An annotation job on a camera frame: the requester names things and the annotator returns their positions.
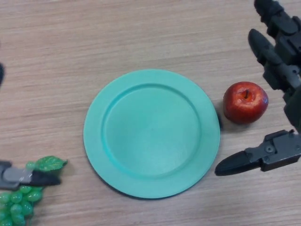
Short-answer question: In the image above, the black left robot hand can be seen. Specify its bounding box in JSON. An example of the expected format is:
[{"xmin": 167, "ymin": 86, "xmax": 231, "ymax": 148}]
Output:
[{"xmin": 0, "ymin": 62, "xmax": 61, "ymax": 191}]

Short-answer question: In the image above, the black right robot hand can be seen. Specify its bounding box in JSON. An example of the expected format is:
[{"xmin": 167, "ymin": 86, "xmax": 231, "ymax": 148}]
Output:
[{"xmin": 215, "ymin": 0, "xmax": 301, "ymax": 177}]

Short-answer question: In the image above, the green grape bunch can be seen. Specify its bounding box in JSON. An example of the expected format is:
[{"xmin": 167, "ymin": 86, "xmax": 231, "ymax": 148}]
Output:
[{"xmin": 0, "ymin": 155, "xmax": 68, "ymax": 226}]

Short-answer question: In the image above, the green round plate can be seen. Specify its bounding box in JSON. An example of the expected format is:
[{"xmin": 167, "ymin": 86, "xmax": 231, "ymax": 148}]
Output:
[{"xmin": 83, "ymin": 68, "xmax": 221, "ymax": 199}]

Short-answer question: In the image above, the red apple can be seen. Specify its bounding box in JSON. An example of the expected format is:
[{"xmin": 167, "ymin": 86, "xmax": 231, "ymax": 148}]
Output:
[{"xmin": 222, "ymin": 81, "xmax": 269, "ymax": 125}]

